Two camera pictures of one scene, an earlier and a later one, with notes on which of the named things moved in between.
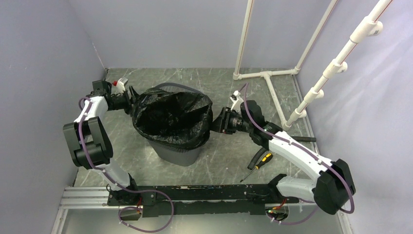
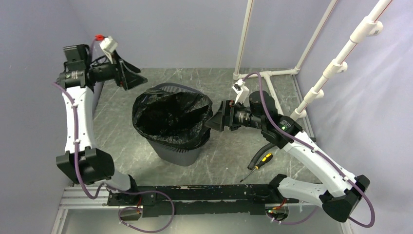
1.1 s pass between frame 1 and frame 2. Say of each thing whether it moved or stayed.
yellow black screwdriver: stayed
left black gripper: moved
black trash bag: stayed
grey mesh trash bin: stayed
